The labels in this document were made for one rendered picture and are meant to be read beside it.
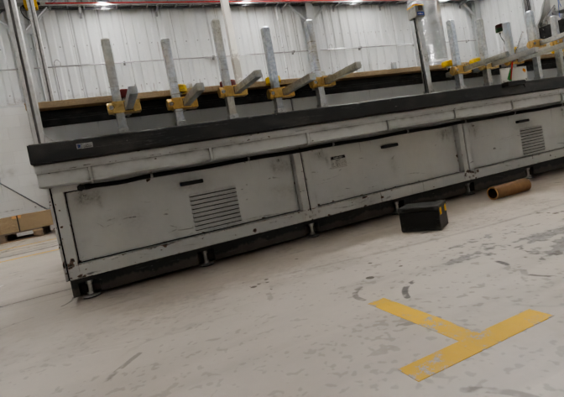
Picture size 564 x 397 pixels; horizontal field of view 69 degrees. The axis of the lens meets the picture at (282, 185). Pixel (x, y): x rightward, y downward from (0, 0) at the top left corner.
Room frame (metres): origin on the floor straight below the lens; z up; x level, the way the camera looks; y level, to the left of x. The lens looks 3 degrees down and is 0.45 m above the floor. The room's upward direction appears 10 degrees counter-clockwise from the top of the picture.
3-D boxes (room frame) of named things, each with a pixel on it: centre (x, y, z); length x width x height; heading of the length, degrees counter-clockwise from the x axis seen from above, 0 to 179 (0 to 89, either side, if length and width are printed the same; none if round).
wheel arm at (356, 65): (2.12, -0.36, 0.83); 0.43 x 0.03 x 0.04; 23
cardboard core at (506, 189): (2.54, -1.39, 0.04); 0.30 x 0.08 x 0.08; 113
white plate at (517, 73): (2.75, -1.65, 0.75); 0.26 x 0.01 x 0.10; 113
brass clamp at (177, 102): (1.90, 0.38, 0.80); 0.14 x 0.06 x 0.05; 113
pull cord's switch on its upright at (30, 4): (2.69, 1.36, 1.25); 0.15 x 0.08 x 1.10; 113
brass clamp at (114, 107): (1.80, 0.61, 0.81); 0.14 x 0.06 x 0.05; 113
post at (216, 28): (1.99, 0.17, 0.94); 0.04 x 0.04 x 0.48; 23
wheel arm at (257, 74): (1.92, 0.10, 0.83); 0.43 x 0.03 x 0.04; 23
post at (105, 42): (1.79, 0.63, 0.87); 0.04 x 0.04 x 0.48; 23
